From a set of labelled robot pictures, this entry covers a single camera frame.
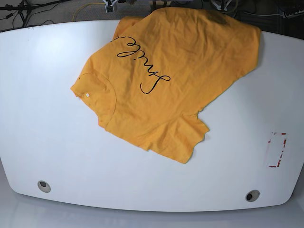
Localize table grommet hole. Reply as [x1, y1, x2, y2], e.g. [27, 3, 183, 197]
[38, 180, 51, 193]
[245, 190, 260, 202]

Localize left table grommet hole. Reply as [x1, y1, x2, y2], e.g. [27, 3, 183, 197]
[38, 180, 51, 193]

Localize red tape rectangle marking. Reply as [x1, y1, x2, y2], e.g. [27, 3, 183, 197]
[266, 132, 287, 168]

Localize yellow cable on floor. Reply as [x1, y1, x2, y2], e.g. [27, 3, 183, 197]
[72, 1, 105, 22]

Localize right table grommet hole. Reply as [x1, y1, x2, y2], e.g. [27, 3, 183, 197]
[245, 190, 260, 202]

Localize yellow T-shirt with script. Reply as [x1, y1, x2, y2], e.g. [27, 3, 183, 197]
[71, 8, 261, 164]

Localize black tripod stand legs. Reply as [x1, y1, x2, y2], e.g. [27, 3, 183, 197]
[0, 0, 69, 28]

